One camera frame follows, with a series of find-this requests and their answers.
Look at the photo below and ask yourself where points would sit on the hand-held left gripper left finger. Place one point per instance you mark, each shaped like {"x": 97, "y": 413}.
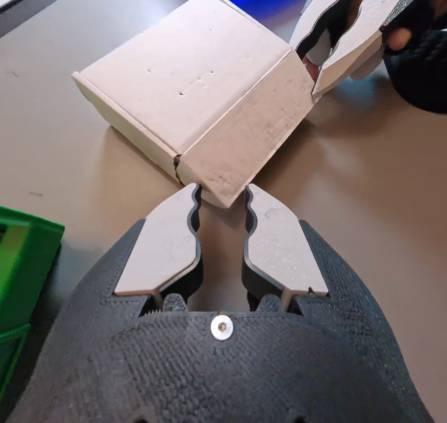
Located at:
{"x": 164, "y": 248}

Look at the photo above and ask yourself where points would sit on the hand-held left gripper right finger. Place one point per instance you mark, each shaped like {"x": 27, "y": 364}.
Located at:
{"x": 279, "y": 248}

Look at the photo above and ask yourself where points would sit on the green plastic bin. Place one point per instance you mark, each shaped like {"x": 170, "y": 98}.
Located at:
{"x": 24, "y": 262}

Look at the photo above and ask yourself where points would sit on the white cardboard mailer box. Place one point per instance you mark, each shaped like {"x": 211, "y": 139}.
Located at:
{"x": 195, "y": 80}

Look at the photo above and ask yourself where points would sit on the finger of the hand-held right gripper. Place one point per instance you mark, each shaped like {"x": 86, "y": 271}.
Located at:
{"x": 363, "y": 38}
{"x": 321, "y": 3}

